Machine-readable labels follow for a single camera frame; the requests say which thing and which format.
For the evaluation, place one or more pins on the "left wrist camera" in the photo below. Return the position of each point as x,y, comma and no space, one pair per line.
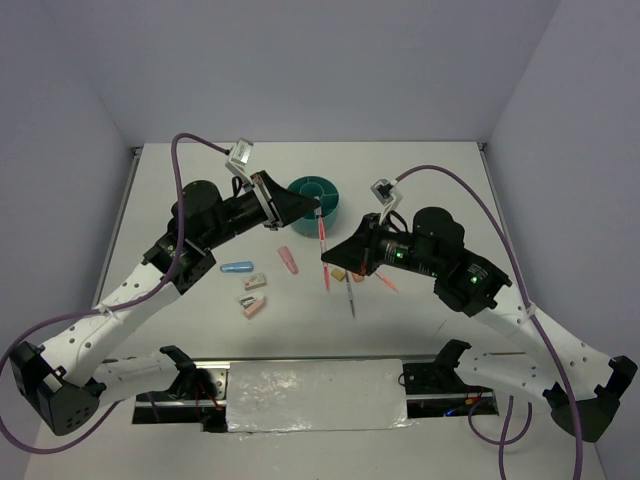
238,156

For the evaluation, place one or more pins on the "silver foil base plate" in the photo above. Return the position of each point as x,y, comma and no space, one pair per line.
315,396

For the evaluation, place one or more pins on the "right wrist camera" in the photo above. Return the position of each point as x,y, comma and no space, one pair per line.
387,193

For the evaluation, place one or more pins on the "red highlighter pen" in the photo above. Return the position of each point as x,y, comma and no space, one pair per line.
322,239

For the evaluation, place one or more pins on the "yellow eraser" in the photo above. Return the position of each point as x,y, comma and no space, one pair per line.
338,274

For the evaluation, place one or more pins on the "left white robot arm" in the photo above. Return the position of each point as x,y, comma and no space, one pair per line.
69,377

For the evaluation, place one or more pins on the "pink translucent case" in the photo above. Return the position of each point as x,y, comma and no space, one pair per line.
288,260

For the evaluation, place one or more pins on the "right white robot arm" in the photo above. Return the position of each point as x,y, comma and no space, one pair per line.
565,377

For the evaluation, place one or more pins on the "orange red thin pen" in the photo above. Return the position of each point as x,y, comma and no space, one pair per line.
387,282

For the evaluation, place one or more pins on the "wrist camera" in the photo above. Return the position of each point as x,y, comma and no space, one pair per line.
387,193
238,156

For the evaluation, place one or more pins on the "blue translucent stapler case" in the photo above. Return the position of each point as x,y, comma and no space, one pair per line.
237,267

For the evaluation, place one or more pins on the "purple thin pen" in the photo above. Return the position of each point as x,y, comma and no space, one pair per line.
350,294

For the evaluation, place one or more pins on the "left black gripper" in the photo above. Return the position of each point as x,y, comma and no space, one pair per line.
288,205

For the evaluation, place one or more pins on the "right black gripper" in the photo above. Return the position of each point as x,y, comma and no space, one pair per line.
358,253

